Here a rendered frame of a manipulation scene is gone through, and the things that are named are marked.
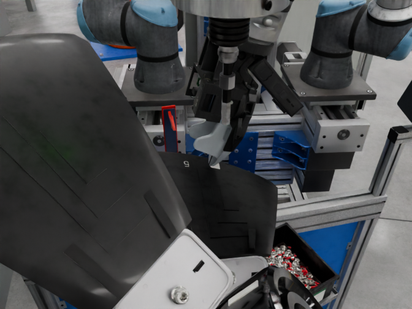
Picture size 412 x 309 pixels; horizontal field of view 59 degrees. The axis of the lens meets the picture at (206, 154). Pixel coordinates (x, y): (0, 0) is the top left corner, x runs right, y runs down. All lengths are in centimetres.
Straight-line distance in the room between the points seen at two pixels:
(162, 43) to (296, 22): 146
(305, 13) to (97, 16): 155
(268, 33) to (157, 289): 32
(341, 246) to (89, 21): 94
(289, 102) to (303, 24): 185
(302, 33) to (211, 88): 194
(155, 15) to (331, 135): 55
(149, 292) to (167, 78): 78
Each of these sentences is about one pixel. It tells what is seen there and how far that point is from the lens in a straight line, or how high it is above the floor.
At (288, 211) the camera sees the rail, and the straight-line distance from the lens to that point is 93.
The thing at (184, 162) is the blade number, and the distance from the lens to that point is 58.
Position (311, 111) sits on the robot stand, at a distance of 110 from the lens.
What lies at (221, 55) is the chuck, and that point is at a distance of 24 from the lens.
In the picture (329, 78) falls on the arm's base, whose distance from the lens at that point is 110.
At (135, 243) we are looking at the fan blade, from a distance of 30.
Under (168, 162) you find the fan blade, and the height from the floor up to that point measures 116.
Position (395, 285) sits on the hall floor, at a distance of 201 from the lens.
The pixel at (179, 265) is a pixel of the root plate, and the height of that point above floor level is 126.
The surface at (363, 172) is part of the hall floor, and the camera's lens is 258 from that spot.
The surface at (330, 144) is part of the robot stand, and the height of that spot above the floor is 93.
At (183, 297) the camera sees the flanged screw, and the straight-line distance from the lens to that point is 30.
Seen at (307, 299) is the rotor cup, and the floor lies 120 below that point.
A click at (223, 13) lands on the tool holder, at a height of 146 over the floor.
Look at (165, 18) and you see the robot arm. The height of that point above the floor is 124.
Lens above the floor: 151
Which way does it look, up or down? 37 degrees down
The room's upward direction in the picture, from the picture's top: straight up
